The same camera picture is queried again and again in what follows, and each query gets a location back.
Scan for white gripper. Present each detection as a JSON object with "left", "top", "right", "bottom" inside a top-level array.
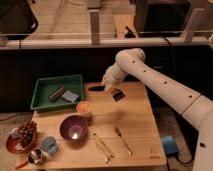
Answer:
[{"left": 102, "top": 64, "right": 126, "bottom": 93}]

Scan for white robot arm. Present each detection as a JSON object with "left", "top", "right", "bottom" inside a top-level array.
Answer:
[{"left": 102, "top": 48, "right": 213, "bottom": 171}]

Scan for purple bowl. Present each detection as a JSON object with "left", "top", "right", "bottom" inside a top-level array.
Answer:
[{"left": 60, "top": 115, "right": 88, "bottom": 141}]

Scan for orange cup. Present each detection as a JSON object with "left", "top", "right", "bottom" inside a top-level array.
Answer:
[{"left": 76, "top": 101, "right": 92, "bottom": 117}]

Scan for blue grey sponge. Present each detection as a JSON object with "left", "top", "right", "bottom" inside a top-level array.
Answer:
[{"left": 62, "top": 90, "right": 79, "bottom": 102}]

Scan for wooden table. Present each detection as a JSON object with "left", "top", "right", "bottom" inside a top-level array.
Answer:
[{"left": 33, "top": 82, "right": 166, "bottom": 171}]

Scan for metal fork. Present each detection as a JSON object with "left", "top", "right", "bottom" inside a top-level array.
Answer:
[{"left": 114, "top": 126, "right": 133, "bottom": 156}]

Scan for green plastic tray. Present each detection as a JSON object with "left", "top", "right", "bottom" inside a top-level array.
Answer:
[{"left": 31, "top": 74, "right": 84, "bottom": 112}]

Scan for brown block in tray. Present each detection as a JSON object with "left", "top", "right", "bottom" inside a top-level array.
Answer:
[{"left": 48, "top": 87, "right": 65, "bottom": 102}]

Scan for blue cup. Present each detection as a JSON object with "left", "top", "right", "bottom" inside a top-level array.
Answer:
[{"left": 41, "top": 136, "right": 58, "bottom": 155}]

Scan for blue box on floor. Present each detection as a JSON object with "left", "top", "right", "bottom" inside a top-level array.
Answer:
[{"left": 161, "top": 136, "right": 179, "bottom": 156}]

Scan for dark red grapes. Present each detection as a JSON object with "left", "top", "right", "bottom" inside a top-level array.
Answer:
[{"left": 18, "top": 121, "right": 37, "bottom": 148}]

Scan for small metal pot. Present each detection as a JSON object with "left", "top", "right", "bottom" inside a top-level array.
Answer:
[{"left": 15, "top": 147, "right": 46, "bottom": 169}]

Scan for red plate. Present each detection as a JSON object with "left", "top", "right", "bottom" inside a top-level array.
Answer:
[{"left": 5, "top": 129, "right": 36, "bottom": 154}]

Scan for black chair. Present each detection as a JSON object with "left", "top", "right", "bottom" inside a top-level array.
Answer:
[{"left": 0, "top": 0, "right": 39, "bottom": 40}]

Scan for grey railing post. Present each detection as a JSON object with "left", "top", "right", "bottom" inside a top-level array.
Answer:
[{"left": 90, "top": 10, "right": 100, "bottom": 45}]

